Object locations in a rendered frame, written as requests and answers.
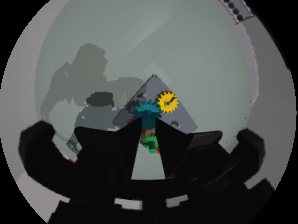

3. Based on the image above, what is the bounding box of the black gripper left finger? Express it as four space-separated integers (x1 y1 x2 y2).
74 117 142 180

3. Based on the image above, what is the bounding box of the yellow gear with black stripe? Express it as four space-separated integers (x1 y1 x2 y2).
157 91 178 113

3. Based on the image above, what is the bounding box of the brown gear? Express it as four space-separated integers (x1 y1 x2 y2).
140 128 153 140

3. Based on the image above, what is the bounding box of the teal gear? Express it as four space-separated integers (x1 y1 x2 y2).
133 99 164 131

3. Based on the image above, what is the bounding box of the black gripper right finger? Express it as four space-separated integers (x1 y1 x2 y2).
156 119 222 179

